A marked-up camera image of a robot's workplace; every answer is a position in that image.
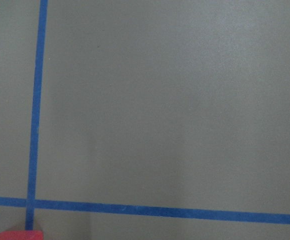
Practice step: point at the red block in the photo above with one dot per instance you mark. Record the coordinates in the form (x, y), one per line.
(22, 235)

